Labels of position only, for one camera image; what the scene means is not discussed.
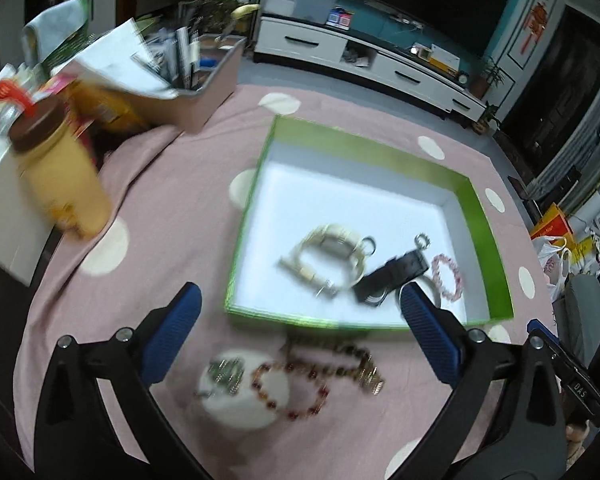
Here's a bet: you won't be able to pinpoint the pink desk organizer bin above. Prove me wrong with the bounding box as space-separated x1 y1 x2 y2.
129 34 249 135

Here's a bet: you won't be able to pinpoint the black television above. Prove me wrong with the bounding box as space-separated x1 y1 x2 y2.
301 0 514 59

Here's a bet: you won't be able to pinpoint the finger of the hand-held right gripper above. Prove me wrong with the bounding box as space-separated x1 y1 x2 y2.
526 317 562 362

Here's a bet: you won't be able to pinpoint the red yellow box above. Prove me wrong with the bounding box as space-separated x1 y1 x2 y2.
529 202 577 242

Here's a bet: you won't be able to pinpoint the pink polka dot tablecloth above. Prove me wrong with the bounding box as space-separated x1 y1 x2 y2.
12 82 565 480

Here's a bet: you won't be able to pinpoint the white television cabinet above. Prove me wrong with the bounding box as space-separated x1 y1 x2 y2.
252 14 489 122

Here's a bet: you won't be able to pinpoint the yellow snack packet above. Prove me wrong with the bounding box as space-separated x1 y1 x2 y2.
69 77 152 134

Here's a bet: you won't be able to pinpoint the green cardboard box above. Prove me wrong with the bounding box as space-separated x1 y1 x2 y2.
223 114 516 333

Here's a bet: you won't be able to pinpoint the person's right hand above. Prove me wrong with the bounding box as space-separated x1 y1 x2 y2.
563 422 593 457

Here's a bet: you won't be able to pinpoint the green potted plants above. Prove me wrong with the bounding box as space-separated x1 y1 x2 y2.
194 0 242 37

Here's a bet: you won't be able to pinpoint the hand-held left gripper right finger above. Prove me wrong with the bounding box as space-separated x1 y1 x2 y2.
399 281 567 480

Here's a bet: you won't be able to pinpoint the tall potted plant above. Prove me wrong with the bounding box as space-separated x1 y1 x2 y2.
471 55 507 102

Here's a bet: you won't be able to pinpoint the small blue red box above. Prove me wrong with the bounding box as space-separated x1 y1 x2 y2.
325 7 354 29

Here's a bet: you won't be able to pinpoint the white printed plastic bag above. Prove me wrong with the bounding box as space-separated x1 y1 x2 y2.
532 234 575 302

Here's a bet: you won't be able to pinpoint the pink bead bracelet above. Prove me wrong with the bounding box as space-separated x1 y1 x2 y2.
431 254 464 304

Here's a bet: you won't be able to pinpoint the silver bangle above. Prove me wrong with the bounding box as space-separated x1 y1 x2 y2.
395 280 443 313

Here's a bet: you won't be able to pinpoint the yellow white flat box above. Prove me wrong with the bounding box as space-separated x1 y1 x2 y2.
426 43 462 72

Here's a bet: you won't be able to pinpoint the brown wooden bead bracelet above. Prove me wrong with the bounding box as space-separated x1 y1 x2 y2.
282 335 387 397

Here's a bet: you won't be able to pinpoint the red hanging wall decoration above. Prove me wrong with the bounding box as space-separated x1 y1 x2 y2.
519 2 552 54

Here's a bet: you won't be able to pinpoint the red bead bracelet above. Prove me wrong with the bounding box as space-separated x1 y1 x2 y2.
251 360 332 422

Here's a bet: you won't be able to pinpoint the green white bag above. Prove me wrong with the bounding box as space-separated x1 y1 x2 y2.
22 0 94 69

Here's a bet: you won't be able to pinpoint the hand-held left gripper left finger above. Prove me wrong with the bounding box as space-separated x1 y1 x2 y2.
33 281 216 480

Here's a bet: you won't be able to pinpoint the small floor potted plant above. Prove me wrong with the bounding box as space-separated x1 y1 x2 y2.
474 102 502 134

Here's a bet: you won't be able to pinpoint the yellow bottle brown lid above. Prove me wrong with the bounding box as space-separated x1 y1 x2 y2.
7 94 114 241

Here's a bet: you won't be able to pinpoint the white wristwatch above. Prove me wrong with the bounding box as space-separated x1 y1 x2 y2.
279 223 368 302

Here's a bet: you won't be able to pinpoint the white papers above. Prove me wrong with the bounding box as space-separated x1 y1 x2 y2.
74 17 182 102

